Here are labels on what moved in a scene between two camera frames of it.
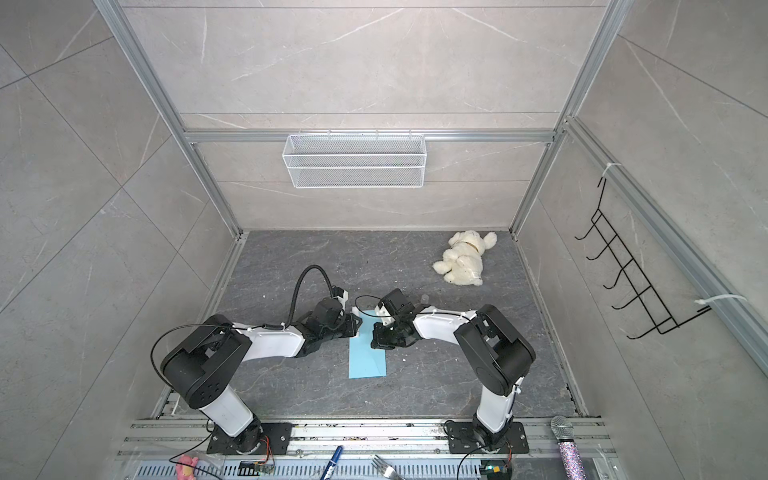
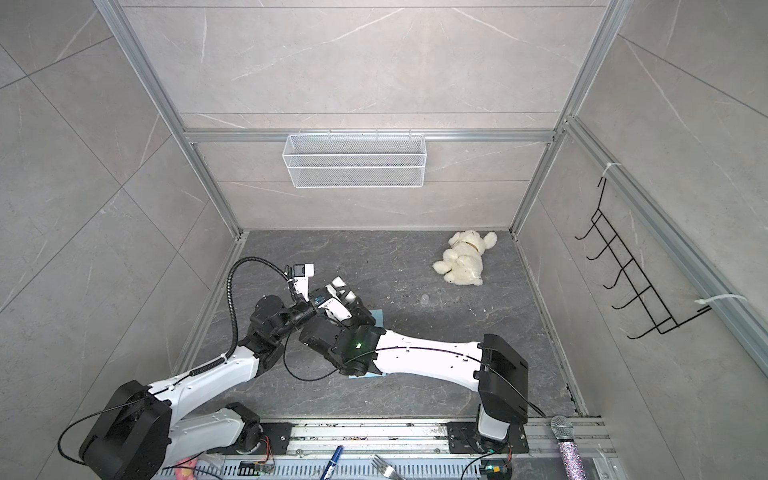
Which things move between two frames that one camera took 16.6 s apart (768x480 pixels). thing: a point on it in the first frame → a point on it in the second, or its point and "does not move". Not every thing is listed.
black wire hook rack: [662, 319] does not move
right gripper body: [389, 336] → [360, 317]
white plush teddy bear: [462, 262] does not move
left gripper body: [346, 327] → [302, 315]
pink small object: [185, 467] does not move
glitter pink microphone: [571, 457] does not move
